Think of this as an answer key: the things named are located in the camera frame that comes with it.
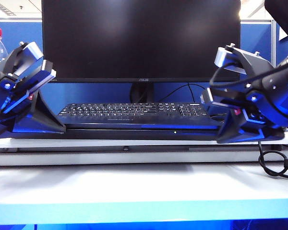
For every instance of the black Hasee laptop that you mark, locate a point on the black Hasee laptop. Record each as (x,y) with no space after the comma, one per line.
(134,134)

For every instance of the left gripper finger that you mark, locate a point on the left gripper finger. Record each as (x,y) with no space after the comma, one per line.
(21,129)
(44,112)

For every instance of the purple white poster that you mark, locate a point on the purple white poster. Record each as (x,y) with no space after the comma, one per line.
(283,33)

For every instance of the black Logitech keyboard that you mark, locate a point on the black Logitech keyboard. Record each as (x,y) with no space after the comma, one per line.
(122,111)

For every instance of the white desk riser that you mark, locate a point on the white desk riser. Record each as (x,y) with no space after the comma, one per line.
(110,143)

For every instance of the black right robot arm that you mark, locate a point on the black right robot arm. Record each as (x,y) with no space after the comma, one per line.
(285,14)

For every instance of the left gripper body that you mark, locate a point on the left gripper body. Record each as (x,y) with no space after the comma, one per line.
(12,95)

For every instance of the black Asus monitor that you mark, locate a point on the black Asus monitor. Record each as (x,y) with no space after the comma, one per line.
(134,36)

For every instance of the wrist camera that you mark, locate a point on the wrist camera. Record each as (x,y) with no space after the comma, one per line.
(226,57)
(31,51)

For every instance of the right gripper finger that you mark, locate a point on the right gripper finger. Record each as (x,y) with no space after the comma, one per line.
(230,129)
(261,134)

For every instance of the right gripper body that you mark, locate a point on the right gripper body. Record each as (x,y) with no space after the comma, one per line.
(259,105)

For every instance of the blue partition panel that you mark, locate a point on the blue partition panel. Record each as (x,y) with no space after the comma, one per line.
(254,43)
(282,51)

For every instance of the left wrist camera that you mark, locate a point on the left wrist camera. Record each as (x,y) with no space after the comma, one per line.
(31,51)

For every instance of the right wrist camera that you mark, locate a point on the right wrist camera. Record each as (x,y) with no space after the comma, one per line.
(226,57)

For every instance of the grey partition post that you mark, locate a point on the grey partition post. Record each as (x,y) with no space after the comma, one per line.
(274,43)

